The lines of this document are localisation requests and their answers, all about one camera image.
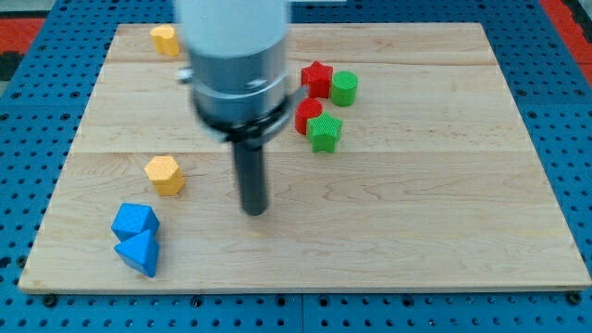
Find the red star block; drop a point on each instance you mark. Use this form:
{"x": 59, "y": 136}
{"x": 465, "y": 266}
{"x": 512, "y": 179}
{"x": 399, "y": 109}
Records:
{"x": 317, "y": 77}

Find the light wooden board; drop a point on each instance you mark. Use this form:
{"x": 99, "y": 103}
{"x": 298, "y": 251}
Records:
{"x": 435, "y": 185}

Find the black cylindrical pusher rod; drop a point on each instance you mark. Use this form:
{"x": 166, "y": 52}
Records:
{"x": 249, "y": 163}

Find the red cylinder block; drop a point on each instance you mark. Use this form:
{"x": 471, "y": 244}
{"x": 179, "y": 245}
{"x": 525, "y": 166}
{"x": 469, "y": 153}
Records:
{"x": 306, "y": 109}

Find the blue triangular block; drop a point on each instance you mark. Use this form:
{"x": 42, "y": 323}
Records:
{"x": 140, "y": 252}

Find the yellow hexagon block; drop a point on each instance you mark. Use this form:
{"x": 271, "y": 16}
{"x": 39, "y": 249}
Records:
{"x": 165, "y": 175}

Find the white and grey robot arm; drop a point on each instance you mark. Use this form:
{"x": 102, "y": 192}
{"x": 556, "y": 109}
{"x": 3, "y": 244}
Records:
{"x": 239, "y": 80}

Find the blue cube block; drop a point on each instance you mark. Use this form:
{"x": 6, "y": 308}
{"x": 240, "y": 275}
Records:
{"x": 132, "y": 219}

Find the green star block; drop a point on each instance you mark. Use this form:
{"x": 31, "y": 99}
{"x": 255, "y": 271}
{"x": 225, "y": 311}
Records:
{"x": 323, "y": 132}

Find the green cylinder block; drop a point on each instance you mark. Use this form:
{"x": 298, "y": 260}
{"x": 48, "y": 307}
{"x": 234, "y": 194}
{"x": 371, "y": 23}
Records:
{"x": 343, "y": 89}

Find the yellow heart block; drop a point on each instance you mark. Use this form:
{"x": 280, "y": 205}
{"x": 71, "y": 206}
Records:
{"x": 165, "y": 40}

